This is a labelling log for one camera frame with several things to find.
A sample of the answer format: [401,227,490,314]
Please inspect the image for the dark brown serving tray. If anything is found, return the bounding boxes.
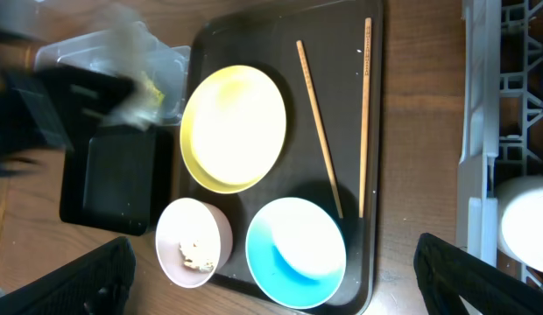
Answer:
[177,1,383,314]

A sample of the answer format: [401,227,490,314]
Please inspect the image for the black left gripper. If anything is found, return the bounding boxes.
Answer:
[0,65,135,175]

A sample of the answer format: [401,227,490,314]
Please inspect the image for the right wooden chopstick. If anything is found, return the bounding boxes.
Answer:
[359,17,372,218]

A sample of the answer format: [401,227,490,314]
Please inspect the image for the white cup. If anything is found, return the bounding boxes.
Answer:
[496,176,543,272]

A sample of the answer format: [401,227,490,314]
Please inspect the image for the yellow plate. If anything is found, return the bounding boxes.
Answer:
[180,65,286,194]

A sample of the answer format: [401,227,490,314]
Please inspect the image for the wooden chopstick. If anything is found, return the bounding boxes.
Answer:
[296,40,343,219]
[359,17,372,218]

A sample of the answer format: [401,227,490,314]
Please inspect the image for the black waste tray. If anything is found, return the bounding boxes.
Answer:
[59,125,174,236]

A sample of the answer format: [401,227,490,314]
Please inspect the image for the light blue bowl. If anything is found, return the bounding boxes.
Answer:
[245,197,347,309]

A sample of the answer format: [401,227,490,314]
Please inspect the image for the left wooden chopstick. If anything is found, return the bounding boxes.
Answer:
[296,40,343,219]

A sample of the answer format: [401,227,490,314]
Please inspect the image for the grey dishwasher rack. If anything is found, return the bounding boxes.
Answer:
[455,0,543,291]

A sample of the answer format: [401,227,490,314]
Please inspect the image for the clear plastic waste bin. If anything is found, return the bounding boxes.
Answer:
[34,21,190,126]

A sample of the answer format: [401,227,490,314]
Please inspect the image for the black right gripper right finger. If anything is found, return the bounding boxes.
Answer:
[413,233,543,315]

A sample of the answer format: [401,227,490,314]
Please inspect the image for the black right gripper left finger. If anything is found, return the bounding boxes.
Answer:
[0,236,136,315]

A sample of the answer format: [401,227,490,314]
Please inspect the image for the green snack wrapper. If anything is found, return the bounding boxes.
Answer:
[141,72,166,109]

